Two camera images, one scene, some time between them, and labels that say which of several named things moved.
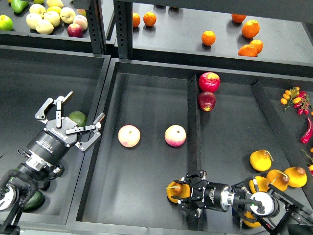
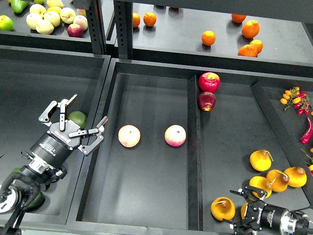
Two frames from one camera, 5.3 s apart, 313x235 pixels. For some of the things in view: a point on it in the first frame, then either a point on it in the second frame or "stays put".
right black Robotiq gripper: (211, 195) → (265, 217)
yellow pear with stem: (177, 189) → (222, 207)
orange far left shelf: (136, 19) stays put
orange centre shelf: (208, 37) stays put
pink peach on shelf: (81, 21) stays put
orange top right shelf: (237, 18) stays put
